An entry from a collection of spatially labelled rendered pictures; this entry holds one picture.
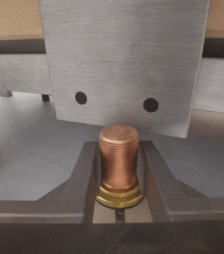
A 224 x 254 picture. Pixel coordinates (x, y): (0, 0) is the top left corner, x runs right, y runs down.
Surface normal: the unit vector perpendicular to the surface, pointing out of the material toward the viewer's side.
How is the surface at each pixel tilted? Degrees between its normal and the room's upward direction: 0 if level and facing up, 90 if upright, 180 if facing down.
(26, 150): 180
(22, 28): 90
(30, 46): 90
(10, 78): 90
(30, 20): 90
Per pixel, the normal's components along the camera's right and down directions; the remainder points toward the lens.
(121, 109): -0.33, 0.44
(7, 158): -0.02, -0.89
